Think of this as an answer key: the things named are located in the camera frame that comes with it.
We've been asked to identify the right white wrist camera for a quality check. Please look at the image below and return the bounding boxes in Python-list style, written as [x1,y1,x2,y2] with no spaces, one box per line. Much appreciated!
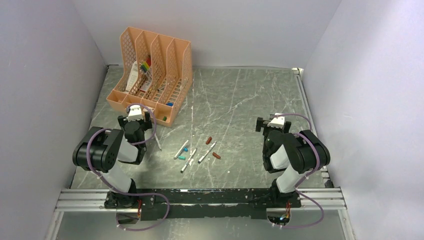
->
[267,113,285,129]

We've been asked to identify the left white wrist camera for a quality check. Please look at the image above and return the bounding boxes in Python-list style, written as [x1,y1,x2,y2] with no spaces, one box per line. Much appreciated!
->
[127,104,144,121]

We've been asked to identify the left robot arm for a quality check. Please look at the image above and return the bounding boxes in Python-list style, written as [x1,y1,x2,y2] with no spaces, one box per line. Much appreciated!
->
[72,113,157,208]

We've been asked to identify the aluminium frame rail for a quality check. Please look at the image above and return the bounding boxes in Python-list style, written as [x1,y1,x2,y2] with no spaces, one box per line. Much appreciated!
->
[54,188,347,212]

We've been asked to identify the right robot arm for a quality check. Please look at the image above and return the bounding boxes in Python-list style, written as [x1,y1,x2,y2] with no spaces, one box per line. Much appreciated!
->
[255,113,331,207]

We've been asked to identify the orange plastic file organizer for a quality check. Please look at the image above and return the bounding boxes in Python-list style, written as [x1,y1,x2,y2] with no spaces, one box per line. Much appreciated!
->
[106,27,193,127]

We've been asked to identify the white marker pen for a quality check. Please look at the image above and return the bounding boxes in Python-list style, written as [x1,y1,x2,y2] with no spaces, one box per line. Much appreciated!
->
[180,148,197,173]
[173,139,189,160]
[197,141,217,164]

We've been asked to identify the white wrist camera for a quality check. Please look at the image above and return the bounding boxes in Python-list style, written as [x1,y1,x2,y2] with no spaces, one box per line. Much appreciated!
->
[127,104,144,121]
[267,113,285,129]

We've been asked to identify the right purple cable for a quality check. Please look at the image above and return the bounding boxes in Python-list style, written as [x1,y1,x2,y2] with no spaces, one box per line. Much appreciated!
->
[269,113,325,230]

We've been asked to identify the thin white pen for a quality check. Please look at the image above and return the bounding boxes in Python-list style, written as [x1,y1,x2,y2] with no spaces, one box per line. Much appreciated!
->
[154,133,162,151]

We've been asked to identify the white paper booklet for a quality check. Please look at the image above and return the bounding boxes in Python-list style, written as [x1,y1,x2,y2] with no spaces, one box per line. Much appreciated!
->
[125,61,139,92]

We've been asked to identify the brown pen cap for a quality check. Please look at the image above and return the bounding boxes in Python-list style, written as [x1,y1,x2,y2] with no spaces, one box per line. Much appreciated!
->
[205,136,212,145]
[212,152,221,159]

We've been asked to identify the coloured markers in organizer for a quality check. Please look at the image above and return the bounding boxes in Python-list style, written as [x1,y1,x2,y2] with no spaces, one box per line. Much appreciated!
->
[140,56,152,74]

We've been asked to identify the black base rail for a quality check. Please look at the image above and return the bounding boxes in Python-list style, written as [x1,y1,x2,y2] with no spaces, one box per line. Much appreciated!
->
[103,187,302,221]

